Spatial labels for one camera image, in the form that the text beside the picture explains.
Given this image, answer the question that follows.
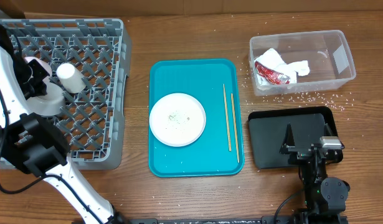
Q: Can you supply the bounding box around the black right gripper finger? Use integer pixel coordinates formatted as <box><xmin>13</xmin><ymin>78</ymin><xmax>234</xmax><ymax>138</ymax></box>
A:
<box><xmin>324</xmin><ymin>123</ymin><xmax>337</xmax><ymax>137</ymax></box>
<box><xmin>280</xmin><ymin>123</ymin><xmax>295</xmax><ymax>154</ymax></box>

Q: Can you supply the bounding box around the pink plastic bowl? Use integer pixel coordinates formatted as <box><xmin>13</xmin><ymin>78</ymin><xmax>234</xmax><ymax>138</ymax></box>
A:
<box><xmin>24</xmin><ymin>57</ymin><xmax>52</xmax><ymax>77</ymax></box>

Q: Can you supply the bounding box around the grey small bowl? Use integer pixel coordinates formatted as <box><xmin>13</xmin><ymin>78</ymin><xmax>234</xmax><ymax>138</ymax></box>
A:
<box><xmin>27</xmin><ymin>78</ymin><xmax>65</xmax><ymax>116</ymax></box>

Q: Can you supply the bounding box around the cream plastic cup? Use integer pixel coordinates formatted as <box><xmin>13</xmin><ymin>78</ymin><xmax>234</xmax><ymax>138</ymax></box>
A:
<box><xmin>56</xmin><ymin>63</ymin><xmax>86</xmax><ymax>93</ymax></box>

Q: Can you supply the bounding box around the red snack wrapper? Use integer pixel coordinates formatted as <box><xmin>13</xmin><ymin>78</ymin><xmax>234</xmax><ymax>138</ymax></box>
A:
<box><xmin>255</xmin><ymin>61</ymin><xmax>290</xmax><ymax>85</ymax></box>

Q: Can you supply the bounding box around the white paper napkin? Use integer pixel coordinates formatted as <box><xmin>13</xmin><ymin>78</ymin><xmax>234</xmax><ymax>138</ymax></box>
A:
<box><xmin>253</xmin><ymin>48</ymin><xmax>310</xmax><ymax>86</ymax></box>

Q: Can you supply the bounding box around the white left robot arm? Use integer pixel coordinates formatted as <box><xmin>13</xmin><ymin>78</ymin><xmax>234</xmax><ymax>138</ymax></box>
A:
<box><xmin>0</xmin><ymin>24</ymin><xmax>116</xmax><ymax>223</ymax></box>

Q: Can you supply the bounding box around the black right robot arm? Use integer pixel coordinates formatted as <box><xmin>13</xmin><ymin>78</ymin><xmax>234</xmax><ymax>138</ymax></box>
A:
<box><xmin>273</xmin><ymin>124</ymin><xmax>350</xmax><ymax>223</ymax></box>

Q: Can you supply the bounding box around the grey dishwasher rack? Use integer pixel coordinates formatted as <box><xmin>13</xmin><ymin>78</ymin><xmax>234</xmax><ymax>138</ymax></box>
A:
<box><xmin>0</xmin><ymin>18</ymin><xmax>131</xmax><ymax>170</ymax></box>

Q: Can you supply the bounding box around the black tray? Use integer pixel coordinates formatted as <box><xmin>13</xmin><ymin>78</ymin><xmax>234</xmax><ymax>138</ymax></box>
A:
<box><xmin>248</xmin><ymin>106</ymin><xmax>338</xmax><ymax>169</ymax></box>

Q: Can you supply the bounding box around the clear plastic bin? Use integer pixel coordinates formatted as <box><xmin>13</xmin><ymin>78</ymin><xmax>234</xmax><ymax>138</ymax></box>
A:
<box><xmin>249</xmin><ymin>30</ymin><xmax>356</xmax><ymax>96</ymax></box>

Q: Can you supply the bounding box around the right wooden chopstick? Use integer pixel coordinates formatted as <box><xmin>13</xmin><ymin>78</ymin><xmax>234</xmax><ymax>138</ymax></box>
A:
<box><xmin>230</xmin><ymin>93</ymin><xmax>240</xmax><ymax>163</ymax></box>

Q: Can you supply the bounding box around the teal plastic tray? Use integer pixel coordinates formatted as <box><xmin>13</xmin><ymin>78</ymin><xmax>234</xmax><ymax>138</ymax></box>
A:
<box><xmin>148</xmin><ymin>58</ymin><xmax>245</xmax><ymax>177</ymax></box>

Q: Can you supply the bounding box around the white round plate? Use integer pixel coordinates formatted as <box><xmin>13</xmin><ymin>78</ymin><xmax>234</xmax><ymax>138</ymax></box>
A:
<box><xmin>149</xmin><ymin>93</ymin><xmax>207</xmax><ymax>147</ymax></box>

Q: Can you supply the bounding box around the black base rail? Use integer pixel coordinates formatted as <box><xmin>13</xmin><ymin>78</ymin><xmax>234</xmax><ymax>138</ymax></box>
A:
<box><xmin>125</xmin><ymin>216</ymin><xmax>349</xmax><ymax>224</ymax></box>

